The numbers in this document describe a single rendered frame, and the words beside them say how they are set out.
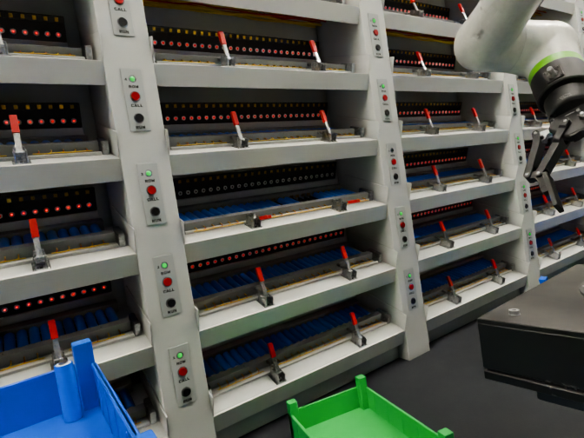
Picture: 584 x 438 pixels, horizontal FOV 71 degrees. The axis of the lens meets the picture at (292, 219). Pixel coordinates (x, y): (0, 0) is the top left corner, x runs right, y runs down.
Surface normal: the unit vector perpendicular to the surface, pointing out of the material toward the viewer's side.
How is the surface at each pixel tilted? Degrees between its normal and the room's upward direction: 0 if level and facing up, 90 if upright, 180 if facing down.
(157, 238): 90
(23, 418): 90
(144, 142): 90
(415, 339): 90
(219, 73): 108
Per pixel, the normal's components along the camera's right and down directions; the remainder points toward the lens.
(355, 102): -0.83, 0.15
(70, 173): 0.57, 0.27
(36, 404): 0.55, -0.04
